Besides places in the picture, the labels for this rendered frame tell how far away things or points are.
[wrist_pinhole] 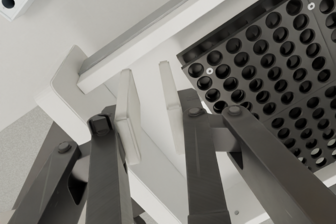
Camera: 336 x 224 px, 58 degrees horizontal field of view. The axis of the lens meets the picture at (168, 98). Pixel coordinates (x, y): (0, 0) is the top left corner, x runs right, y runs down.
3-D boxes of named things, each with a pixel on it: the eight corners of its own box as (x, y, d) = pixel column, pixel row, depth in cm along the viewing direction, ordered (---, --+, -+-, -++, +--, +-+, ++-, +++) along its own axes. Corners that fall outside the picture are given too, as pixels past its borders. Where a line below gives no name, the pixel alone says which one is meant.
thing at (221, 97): (267, 192, 33) (269, 196, 32) (180, 67, 25) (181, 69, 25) (282, 184, 32) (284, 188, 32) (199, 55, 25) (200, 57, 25)
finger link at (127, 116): (141, 164, 16) (128, 166, 16) (140, 104, 23) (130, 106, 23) (128, 117, 15) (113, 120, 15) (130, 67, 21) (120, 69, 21)
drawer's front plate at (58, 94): (202, 211, 43) (222, 287, 34) (62, 51, 31) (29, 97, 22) (212, 205, 43) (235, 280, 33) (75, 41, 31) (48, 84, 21)
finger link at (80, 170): (124, 177, 15) (63, 190, 15) (127, 123, 19) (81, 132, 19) (116, 153, 14) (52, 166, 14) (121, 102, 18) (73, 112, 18)
